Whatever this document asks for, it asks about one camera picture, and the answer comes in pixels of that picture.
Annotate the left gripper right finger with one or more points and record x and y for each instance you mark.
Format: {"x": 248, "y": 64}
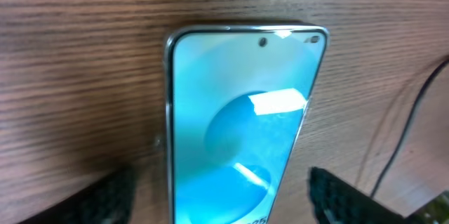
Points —
{"x": 335, "y": 201}

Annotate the turquoise screen smartphone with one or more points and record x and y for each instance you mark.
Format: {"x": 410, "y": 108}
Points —
{"x": 236, "y": 98}

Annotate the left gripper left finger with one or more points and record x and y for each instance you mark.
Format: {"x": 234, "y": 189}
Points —
{"x": 107, "y": 201}

